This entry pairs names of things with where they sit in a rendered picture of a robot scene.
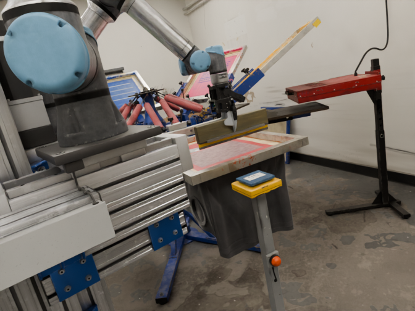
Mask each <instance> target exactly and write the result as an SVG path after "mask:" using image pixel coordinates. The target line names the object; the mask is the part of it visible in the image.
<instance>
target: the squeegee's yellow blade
mask: <svg viewBox="0 0 415 311"><path fill-rule="evenodd" d="M266 127H268V126H267V125H265V126H262V127H259V128H256V129H253V130H250V131H246V132H243V133H240V134H237V135H233V136H229V137H227V138H223V139H220V140H217V141H213V142H211V143H204V144H201V145H200V144H199V145H198V146H199V148H201V147H204V146H208V145H210V144H214V143H218V142H220V141H223V140H226V139H230V138H234V137H236V136H240V135H243V134H246V133H250V132H252V131H256V130H260V129H262V128H266Z"/></svg>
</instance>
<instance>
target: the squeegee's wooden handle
mask: <svg viewBox="0 0 415 311"><path fill-rule="evenodd" d="M225 120H226V118H225V119H222V120H218V121H215V122H211V123H207V124H204V125H200V126H196V127H194V131H195V136H196V142H197V144H200V145H201V144H204V143H206V141H207V140H209V139H213V138H216V137H220V136H223V135H227V134H229V133H233V126H226V125H224V121H225ZM263 123H264V124H265V125H267V124H269V123H268V119H267V112H266V108H262V109H258V110H254V111H251V112H247V113H244V114H240V115H237V128H236V131H240V130H244V129H246V128H250V127H252V126H256V125H260V124H263Z"/></svg>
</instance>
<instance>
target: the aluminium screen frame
mask: <svg viewBox="0 0 415 311"><path fill-rule="evenodd" d="M244 137H248V138H256V139H263V140H267V141H275V142H279V143H280V144H276V145H274V146H271V147H267V148H265V149H261V150H259V151H256V152H253V153H250V154H247V155H244V156H241V157H238V158H236V159H232V160H229V161H226V162H223V163H221V164H218V165H215V166H212V167H209V168H205V169H203V170H200V171H197V172H194V171H192V170H188V171H186V172H183V176H184V179H185V181H186V182H187V183H189V184H191V185H192V186H194V185H197V184H199V183H202V182H205V181H208V180H211V179H213V178H217V177H218V176H222V175H225V174H227V173H230V172H234V171H235V170H239V169H241V168H244V167H247V166H250V165H252V164H256V163H258V162H261V161H263V160H267V159H270V158H272V157H275V156H278V155H280V154H284V153H286V152H289V151H292V150H295V149H298V148H300V147H303V146H306V145H308V144H309V140H308V136H300V135H289V134H284V133H274V132H268V131H260V132H257V133H253V134H251V135H247V136H244ZM187 141H188V144H189V143H193V142H195V141H196V136H195V135H193V136H189V137H187Z"/></svg>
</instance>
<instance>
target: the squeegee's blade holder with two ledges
mask: <svg viewBox="0 0 415 311"><path fill-rule="evenodd" d="M262 126H265V124H264V123H263V124H260V125H256V126H252V127H250V128H246V129H244V130H240V131H236V132H233V133H229V134H227V135H223V136H220V137H216V138H213V139H209V140H207V141H206V143H211V142H213V141H217V140H220V139H223V138H227V137H229V136H233V135H237V134H240V133H243V132H246V131H250V130H253V129H256V128H259V127H262Z"/></svg>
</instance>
